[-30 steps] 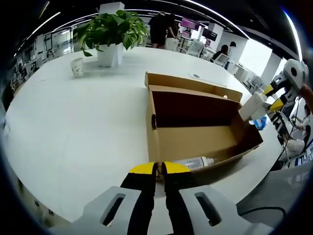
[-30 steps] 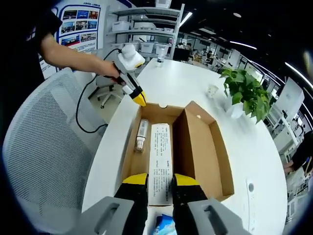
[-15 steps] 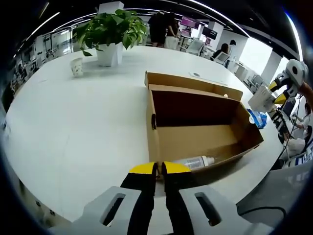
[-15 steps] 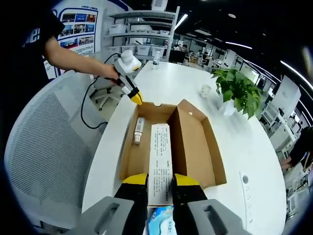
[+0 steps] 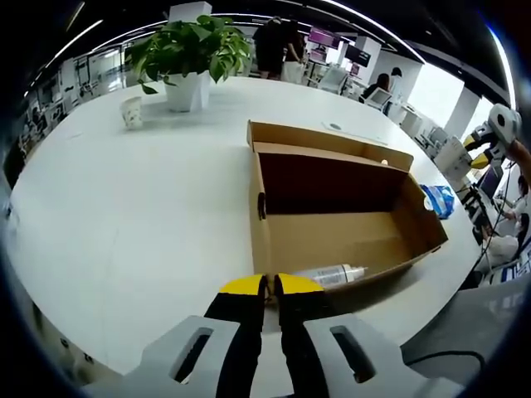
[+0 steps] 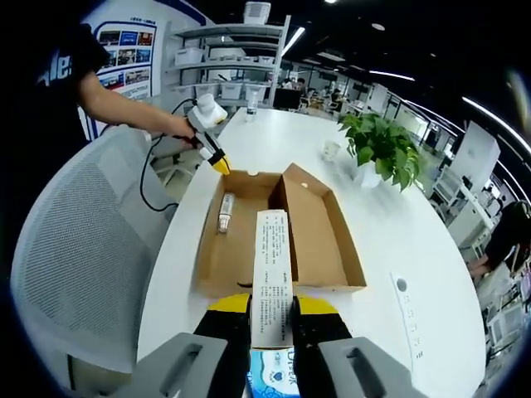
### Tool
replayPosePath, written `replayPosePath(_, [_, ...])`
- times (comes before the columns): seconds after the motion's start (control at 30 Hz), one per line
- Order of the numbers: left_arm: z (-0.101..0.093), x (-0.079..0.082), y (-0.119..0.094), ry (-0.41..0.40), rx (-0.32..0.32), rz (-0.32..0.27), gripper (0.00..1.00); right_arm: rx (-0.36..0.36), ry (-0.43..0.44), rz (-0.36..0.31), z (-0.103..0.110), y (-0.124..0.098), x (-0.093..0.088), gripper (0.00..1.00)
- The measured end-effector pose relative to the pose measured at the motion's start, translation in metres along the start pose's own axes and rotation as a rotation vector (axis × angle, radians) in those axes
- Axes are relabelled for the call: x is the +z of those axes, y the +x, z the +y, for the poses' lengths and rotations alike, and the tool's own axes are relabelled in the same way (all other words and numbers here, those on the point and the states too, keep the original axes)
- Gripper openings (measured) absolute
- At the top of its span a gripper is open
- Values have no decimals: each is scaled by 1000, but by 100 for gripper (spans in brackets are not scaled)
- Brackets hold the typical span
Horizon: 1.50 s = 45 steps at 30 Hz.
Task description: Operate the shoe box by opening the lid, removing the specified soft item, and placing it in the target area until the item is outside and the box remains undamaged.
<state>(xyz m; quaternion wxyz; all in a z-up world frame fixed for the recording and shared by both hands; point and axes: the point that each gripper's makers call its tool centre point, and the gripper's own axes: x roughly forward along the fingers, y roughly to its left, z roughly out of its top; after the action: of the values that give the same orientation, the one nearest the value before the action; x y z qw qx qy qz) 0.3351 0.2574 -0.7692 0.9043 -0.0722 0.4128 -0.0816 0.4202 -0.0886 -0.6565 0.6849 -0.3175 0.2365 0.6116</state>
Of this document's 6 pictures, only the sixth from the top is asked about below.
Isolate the small white carton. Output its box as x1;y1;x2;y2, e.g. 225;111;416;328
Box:
251;210;296;349

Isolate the brown cardboard shoe box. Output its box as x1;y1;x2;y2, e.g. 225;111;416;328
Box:
194;163;368;299

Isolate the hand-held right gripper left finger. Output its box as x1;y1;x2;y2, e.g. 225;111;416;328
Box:
132;292;253;398

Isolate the person in black shirt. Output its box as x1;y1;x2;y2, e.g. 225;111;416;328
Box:
0;22;111;216

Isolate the blue soft wet wipes pack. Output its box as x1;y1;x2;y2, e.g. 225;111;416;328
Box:
245;349;299;398

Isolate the grey shelving rack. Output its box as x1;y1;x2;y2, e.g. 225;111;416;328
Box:
165;15;291;111

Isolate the person's left hand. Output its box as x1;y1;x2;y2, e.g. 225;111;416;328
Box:
169;118;199;148

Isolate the green potted plant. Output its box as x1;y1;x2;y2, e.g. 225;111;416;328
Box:
338;112;424;192

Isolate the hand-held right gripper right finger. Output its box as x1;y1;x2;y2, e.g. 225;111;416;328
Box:
292;294;416;398

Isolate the black cable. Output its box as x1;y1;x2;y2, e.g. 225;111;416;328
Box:
139;99;196;212

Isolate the ceiling light strip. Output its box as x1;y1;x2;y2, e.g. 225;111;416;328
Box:
462;95;531;144

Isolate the table cable tray cover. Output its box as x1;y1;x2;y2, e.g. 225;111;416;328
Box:
389;271;426;362

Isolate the clear water bottle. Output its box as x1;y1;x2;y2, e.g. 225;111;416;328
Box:
245;93;259;124

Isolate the wall poster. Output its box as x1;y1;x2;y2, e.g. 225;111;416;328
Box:
93;20;158;100

